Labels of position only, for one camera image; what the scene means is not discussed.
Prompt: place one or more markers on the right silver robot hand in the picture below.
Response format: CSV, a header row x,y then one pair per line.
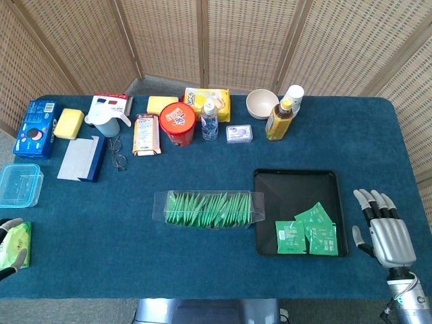
x,y
391,239

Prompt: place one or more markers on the left grey-tipped robot hand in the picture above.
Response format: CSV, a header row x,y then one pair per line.
x,y
10,222

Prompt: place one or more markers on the clear box of green sachets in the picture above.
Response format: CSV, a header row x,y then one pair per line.
x,y
160,209

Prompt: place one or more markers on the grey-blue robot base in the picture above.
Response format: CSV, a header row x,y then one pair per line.
x,y
209,312

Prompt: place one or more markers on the green tea bag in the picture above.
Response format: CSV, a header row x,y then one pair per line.
x,y
249,209
325,243
290,238
171,209
315,212

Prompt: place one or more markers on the blue Oreo cookie box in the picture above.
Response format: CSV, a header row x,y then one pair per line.
x,y
33,131

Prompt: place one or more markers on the navy box with white lid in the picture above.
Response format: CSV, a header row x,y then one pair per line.
x,y
79,157

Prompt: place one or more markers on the white red-blue glasses box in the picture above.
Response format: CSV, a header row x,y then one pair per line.
x,y
111,104

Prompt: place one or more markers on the yellow-label tea bottle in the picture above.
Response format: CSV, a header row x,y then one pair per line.
x,y
278,123

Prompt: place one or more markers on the green tissue pack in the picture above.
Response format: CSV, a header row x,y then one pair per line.
x,y
17,243

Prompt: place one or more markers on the clear blue-rimmed food container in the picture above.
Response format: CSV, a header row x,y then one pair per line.
x,y
20,185

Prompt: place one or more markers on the blue felt table cover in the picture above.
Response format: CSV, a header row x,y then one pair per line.
x,y
101,253

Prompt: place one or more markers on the yellow sponge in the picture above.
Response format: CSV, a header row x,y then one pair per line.
x,y
69,123
160,103

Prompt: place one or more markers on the black plastic tray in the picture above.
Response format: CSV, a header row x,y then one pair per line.
x,y
287,189

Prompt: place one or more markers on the thin-framed eyeglasses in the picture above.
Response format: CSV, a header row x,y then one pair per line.
x,y
118,160

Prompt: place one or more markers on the pale blue white pitcher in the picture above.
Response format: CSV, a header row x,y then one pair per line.
x,y
106,126

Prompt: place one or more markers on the orange white cracker packet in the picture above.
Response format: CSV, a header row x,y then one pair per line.
x,y
146,135

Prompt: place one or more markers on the white cylindrical cup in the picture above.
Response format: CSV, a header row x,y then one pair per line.
x,y
295,92

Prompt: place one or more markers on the small clear case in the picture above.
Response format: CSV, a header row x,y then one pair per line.
x,y
239,134

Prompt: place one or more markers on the beige bowl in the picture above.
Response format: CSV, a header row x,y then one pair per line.
x,y
262,104

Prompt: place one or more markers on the red instant noodle cup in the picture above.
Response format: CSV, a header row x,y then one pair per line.
x,y
177,121

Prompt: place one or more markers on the clear water bottle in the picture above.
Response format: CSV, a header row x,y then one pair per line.
x,y
209,126

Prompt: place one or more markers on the yellow snack bag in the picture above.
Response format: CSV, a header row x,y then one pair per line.
x,y
195,98

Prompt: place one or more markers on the rattan folding screen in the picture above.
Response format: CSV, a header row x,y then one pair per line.
x,y
236,40

